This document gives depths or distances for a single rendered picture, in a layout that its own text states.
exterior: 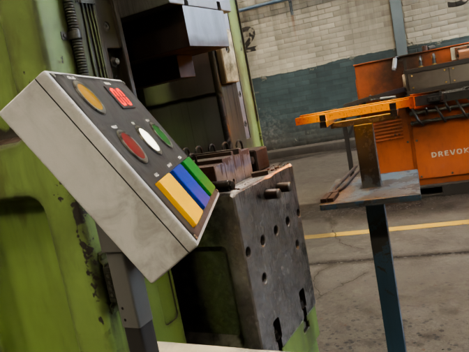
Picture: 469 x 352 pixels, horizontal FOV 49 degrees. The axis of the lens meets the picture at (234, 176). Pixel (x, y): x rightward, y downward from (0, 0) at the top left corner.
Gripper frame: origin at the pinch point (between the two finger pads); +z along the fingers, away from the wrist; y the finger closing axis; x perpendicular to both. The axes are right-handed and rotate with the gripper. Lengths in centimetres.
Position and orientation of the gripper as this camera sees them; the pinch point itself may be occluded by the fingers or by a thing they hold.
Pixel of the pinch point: (426, 99)
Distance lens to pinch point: 162.2
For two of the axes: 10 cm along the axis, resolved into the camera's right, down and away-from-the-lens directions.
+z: -9.4, 1.3, 3.2
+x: -1.9, -9.7, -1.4
